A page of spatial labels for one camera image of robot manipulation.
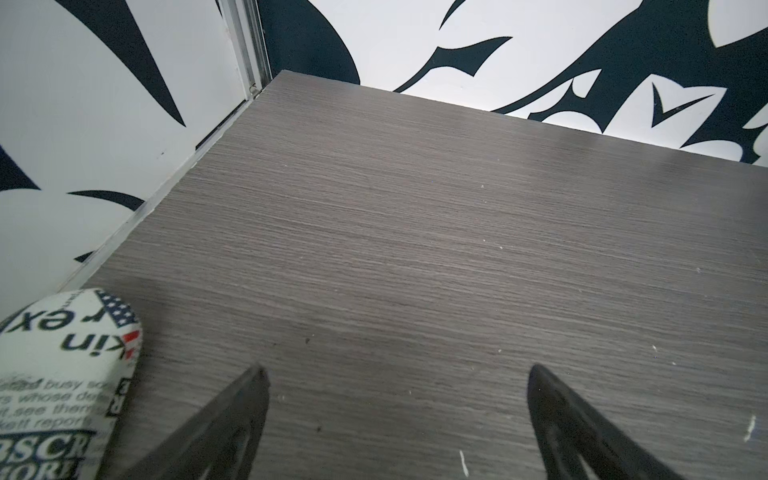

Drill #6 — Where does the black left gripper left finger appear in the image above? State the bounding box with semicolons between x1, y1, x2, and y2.
122;364;270;479

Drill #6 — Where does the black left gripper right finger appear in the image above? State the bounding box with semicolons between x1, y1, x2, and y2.
527;364;681;479

